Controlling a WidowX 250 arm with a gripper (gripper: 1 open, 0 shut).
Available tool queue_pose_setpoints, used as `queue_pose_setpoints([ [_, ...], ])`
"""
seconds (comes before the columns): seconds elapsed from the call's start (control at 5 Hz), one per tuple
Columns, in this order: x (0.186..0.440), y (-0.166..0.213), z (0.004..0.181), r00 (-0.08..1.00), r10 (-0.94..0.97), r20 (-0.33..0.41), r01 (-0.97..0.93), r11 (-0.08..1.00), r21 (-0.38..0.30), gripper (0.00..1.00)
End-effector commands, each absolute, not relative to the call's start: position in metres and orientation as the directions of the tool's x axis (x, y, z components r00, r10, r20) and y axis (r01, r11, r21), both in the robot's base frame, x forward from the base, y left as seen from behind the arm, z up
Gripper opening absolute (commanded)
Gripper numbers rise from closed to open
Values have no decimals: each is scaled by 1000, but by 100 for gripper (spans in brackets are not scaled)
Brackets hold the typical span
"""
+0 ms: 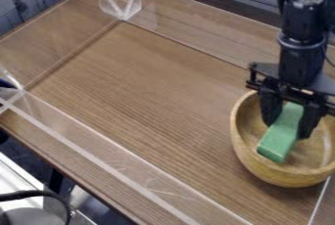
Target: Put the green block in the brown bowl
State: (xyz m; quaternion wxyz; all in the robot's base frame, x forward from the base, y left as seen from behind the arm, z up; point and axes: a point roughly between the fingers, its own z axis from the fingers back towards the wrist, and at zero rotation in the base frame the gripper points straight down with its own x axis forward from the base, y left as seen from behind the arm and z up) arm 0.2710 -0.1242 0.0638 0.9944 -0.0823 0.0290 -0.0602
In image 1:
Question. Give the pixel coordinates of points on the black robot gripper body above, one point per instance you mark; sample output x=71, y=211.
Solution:
x=296, y=78

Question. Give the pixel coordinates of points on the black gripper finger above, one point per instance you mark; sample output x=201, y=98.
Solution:
x=312, y=114
x=271, y=106

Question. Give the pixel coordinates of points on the green rectangular block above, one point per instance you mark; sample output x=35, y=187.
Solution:
x=282, y=134

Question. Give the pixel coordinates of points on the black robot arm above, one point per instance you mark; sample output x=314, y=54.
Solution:
x=306, y=19

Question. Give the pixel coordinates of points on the brown wooden bowl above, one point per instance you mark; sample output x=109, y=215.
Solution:
x=311, y=160

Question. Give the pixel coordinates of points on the clear acrylic front barrier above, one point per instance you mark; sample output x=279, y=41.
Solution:
x=126, y=181

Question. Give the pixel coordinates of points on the clear acrylic corner bracket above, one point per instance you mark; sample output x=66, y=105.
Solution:
x=121, y=9

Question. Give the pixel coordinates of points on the grey metal bracket with screw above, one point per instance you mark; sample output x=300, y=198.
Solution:
x=54, y=206

